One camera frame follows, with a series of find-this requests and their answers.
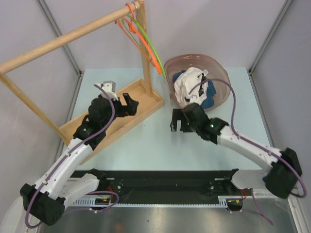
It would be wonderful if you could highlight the wooden clothes rack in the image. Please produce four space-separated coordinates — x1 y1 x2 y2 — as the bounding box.
0 0 165 164

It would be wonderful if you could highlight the white printed t shirt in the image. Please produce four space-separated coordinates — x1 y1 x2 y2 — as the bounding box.
173 67 210 107

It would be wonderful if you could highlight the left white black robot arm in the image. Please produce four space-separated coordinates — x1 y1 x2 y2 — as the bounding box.
20 92 139 229

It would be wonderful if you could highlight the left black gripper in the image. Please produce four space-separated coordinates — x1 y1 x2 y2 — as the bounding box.
102 93 138 129

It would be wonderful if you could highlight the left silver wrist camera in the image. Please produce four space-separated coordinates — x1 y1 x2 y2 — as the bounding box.
94 81 119 101

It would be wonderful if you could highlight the blue t shirt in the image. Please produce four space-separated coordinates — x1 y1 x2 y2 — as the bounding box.
172 69 217 110

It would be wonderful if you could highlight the orange clothes hanger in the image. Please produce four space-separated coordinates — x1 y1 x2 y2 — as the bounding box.
114 2 163 75

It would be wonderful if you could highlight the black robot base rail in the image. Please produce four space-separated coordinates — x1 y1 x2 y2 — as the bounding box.
65 169 246 207

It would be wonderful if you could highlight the pink translucent plastic basin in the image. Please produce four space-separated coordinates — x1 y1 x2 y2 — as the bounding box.
164 53 231 112

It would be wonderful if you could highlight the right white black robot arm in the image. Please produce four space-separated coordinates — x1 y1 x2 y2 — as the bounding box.
170 103 302 199

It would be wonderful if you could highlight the green clothes hanger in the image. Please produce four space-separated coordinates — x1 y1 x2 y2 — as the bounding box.
122 2 167 78

